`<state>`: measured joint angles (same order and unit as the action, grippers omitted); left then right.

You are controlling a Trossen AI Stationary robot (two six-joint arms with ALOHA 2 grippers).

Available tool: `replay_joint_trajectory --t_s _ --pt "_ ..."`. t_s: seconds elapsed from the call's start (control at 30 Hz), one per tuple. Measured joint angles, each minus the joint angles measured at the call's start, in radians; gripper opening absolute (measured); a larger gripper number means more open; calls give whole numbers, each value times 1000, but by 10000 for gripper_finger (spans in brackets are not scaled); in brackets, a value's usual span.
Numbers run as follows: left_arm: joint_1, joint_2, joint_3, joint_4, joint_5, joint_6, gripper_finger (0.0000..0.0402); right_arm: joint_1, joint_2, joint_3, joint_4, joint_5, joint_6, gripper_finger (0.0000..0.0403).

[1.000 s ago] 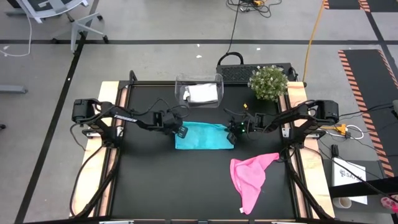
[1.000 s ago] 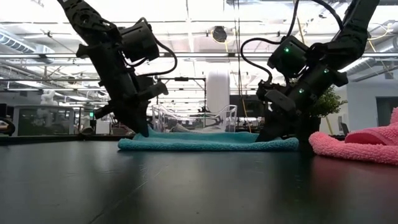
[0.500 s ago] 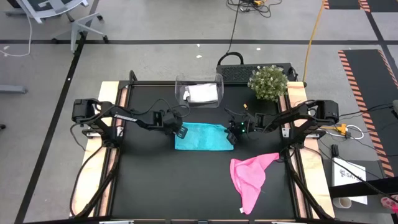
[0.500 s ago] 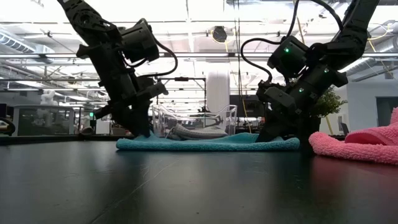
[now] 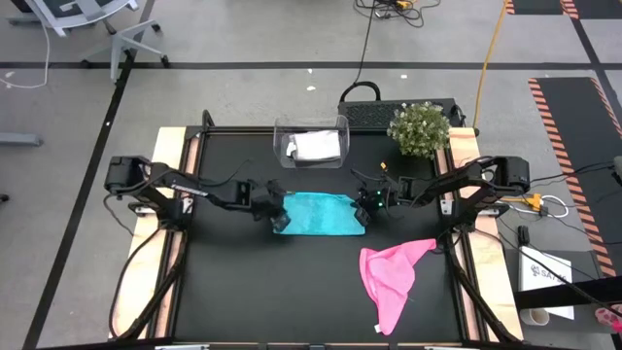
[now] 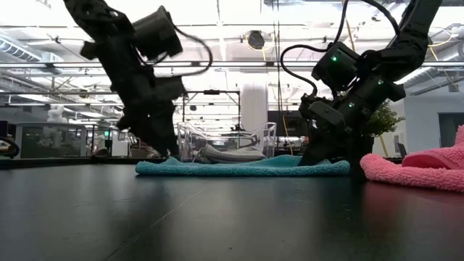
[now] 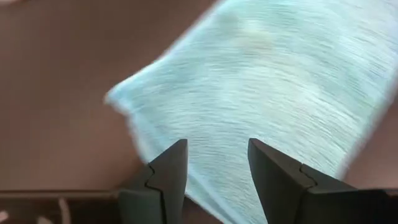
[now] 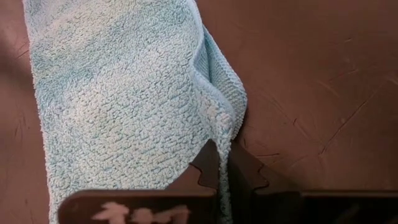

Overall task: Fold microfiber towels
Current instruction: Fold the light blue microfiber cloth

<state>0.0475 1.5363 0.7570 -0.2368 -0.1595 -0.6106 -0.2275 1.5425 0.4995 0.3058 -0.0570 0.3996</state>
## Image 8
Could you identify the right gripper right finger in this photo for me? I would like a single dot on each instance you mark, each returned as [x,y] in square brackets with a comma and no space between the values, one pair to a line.
[311,208]

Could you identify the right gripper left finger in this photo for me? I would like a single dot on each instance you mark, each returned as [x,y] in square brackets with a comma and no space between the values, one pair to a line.
[186,205]

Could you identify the teal microfiber towel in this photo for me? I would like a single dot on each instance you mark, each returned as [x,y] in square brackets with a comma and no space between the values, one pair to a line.
[124,93]

